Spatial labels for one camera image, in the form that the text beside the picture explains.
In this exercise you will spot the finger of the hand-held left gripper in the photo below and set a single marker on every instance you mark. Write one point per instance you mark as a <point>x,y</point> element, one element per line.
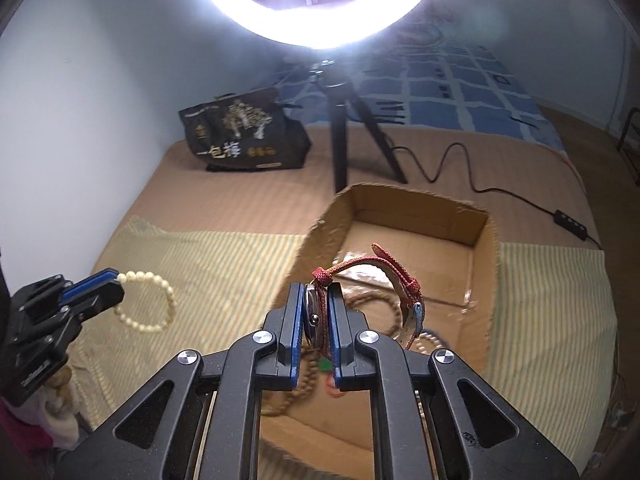
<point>100,301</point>
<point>92,280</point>

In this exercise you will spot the cardboard box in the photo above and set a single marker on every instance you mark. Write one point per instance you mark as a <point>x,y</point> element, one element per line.
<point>430,240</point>

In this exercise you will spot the black printed bag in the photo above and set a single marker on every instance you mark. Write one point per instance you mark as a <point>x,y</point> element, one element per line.
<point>235,145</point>

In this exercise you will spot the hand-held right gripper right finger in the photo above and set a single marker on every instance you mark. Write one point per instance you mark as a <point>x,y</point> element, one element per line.
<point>334,335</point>

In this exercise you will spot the blue patterned bedsheet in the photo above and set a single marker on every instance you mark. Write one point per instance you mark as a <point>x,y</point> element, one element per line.
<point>450,90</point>

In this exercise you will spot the person's left forearm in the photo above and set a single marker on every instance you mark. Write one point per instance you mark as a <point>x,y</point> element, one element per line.
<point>17,430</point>

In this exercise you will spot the brown bed sheet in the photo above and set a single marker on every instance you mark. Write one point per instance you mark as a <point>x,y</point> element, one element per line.
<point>200,195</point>

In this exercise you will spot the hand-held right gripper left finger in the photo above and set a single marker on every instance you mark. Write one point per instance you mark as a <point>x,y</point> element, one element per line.
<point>298,330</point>

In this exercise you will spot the yellow striped cloth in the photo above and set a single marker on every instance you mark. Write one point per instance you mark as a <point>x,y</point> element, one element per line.
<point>225,270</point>

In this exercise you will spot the black tripod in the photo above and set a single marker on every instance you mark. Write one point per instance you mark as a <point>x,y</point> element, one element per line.
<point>340,125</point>

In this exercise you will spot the person's left hand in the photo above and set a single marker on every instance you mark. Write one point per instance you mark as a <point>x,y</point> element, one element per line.
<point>55,417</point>

